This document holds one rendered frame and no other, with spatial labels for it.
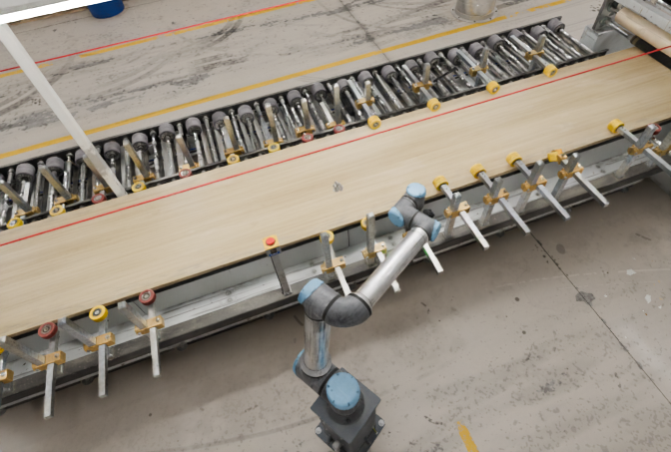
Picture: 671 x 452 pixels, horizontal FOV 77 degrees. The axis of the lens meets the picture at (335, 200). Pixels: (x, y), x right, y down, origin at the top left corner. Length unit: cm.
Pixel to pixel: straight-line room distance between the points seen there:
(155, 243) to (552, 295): 269
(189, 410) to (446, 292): 191
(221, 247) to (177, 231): 31
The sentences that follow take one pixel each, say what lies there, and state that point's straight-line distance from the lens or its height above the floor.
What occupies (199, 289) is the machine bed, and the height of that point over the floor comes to 70.
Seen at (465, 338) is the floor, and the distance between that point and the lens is 315.
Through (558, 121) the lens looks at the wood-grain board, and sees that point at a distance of 325.
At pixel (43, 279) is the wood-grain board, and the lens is 286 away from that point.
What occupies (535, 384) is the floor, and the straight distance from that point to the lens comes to 317.
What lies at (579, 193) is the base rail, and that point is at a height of 70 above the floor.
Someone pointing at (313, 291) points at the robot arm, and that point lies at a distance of 162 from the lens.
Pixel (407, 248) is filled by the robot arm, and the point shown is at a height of 138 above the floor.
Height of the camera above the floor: 289
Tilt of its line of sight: 52 degrees down
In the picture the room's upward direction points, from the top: 6 degrees counter-clockwise
